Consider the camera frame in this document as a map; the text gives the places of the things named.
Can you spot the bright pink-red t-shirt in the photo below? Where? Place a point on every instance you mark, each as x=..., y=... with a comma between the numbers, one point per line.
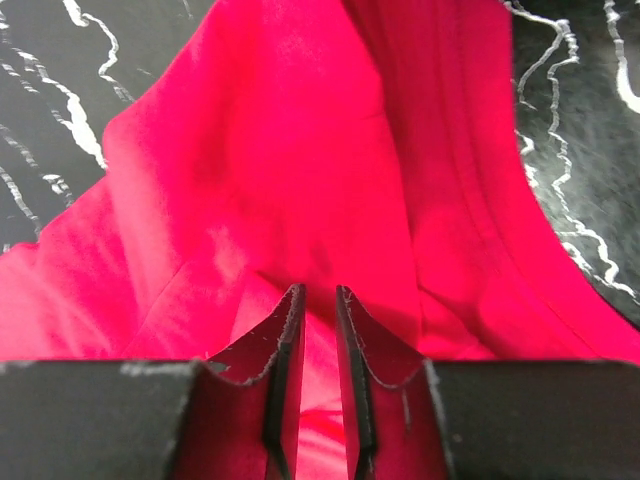
x=369, y=144

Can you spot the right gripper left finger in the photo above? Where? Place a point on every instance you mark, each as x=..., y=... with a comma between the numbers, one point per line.
x=232, y=416

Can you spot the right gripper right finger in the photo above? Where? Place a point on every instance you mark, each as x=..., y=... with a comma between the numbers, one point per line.
x=410, y=417

